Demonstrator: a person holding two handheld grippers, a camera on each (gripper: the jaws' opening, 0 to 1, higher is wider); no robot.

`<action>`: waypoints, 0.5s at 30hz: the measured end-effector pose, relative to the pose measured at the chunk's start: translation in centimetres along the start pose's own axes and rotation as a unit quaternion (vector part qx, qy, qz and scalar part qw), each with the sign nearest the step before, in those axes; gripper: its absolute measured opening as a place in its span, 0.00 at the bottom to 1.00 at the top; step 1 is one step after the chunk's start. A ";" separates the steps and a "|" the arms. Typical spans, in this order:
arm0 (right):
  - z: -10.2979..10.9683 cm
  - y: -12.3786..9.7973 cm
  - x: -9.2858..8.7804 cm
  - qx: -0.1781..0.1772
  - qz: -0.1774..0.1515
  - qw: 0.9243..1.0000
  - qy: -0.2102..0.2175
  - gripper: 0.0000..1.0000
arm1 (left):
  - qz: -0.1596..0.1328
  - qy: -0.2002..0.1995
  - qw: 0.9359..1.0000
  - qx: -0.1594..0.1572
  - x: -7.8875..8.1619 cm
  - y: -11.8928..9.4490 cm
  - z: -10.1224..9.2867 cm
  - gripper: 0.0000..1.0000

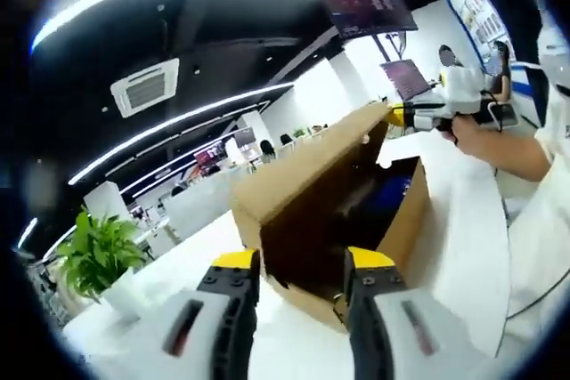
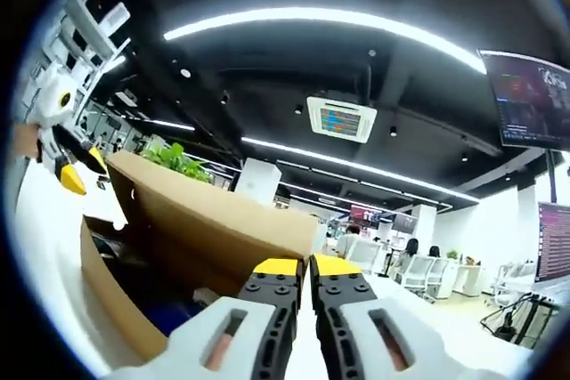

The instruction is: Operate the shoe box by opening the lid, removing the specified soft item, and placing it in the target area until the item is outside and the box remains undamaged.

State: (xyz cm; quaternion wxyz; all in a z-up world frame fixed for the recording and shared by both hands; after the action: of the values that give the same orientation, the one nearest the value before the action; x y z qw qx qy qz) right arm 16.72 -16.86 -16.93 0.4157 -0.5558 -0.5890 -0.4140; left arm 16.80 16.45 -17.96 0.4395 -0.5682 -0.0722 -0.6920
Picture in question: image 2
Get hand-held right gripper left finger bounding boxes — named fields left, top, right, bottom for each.
left=106, top=256, right=311, bottom=380

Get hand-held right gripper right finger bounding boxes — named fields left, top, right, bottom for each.
left=309, top=254, right=535, bottom=380

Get brown cardboard shoe box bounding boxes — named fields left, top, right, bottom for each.
left=79, top=150, right=322, bottom=363

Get person's left hand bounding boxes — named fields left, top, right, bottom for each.
left=11, top=124, right=42, bottom=161

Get deep blue tissue pack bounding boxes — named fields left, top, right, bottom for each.
left=146, top=297, right=215, bottom=339

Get grey metal shelf rack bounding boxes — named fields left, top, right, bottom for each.
left=26, top=0, right=133, bottom=101

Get white office chair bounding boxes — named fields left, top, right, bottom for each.
left=400, top=255, right=451, bottom=303
left=345, top=239, right=379, bottom=272

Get ceiling light strip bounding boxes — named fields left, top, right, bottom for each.
left=110, top=113, right=197, bottom=133
left=240, top=136, right=482, bottom=203

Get green potted plant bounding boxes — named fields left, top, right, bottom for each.
left=140, top=141, right=215, bottom=185

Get white ribbed container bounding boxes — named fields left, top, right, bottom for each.
left=97, top=1, right=131, bottom=38

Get black folding stand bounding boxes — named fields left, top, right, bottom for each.
left=479, top=290, right=562, bottom=345

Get ceiling air conditioner unit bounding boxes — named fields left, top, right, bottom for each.
left=305, top=94, right=379, bottom=144

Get dark computer monitor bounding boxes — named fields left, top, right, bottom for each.
left=536, top=201, right=570, bottom=283
left=478, top=49, right=570, bottom=152

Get red wall screen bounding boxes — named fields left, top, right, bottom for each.
left=349, top=204, right=384, bottom=228

